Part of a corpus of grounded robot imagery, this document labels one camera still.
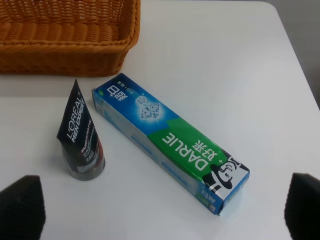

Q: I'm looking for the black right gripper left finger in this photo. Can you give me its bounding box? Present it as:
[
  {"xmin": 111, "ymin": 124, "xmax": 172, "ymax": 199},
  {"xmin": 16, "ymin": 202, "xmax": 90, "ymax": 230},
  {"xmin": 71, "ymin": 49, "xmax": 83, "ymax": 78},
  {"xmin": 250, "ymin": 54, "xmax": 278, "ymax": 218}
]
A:
[{"xmin": 0, "ymin": 175, "xmax": 46, "ymax": 240}]

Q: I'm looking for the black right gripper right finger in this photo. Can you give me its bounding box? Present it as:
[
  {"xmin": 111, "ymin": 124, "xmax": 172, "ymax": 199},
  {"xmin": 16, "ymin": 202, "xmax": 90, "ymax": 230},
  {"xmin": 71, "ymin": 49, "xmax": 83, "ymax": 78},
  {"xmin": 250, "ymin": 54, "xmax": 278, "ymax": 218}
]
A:
[{"xmin": 284, "ymin": 173, "xmax": 320, "ymax": 240}]

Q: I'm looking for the black face wash tube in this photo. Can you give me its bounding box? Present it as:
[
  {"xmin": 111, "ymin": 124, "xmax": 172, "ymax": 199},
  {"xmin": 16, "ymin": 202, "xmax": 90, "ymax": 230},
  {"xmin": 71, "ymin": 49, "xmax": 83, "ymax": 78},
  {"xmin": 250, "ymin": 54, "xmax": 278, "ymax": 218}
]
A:
[{"xmin": 56, "ymin": 80, "xmax": 106, "ymax": 181}]

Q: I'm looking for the green blue toothpaste box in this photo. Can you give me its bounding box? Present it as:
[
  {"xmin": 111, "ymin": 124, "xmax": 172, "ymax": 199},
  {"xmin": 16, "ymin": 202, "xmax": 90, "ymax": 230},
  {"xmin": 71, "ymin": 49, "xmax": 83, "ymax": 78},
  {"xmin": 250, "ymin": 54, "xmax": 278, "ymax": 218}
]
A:
[{"xmin": 92, "ymin": 73, "xmax": 250, "ymax": 215}]

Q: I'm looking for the orange wicker basket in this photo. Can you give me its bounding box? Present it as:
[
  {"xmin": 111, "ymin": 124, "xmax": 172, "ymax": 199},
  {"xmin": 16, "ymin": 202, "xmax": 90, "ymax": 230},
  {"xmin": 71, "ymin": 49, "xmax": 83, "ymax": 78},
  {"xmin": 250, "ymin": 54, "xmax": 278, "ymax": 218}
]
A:
[{"xmin": 0, "ymin": 0, "xmax": 141, "ymax": 77}]

